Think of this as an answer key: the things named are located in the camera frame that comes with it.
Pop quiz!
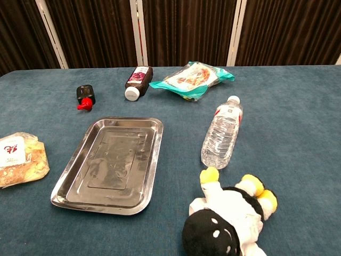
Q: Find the black white yellow plush toy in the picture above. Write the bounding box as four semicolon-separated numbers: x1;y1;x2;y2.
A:
182;166;278;256

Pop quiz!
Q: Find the teal snack package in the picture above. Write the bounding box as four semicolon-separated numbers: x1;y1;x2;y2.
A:
149;61;236;102

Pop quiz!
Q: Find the clear plastic water bottle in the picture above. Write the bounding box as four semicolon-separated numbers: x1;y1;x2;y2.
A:
201;95;243;170

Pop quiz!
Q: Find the dark juice bottle white cap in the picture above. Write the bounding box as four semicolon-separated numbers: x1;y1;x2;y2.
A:
124;66;153;102

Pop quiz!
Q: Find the blue table cloth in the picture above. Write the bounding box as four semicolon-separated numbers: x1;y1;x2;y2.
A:
0;63;341;256

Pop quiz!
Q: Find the black bottle with red spout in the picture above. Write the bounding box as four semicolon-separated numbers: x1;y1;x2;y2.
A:
76;84;96;111

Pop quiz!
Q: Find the dark brown curtain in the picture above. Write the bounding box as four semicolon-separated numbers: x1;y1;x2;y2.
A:
0;0;341;77

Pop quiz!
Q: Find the white partition frame post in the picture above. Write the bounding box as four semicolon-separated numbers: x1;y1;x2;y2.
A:
226;0;247;67
129;0;149;67
35;0;69;69

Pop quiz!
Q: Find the plastic-wrapped pastry with white label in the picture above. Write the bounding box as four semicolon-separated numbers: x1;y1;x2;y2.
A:
0;132;51;189

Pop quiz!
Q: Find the stainless steel rectangular tray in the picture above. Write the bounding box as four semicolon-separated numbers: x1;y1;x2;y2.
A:
50;116;164;216

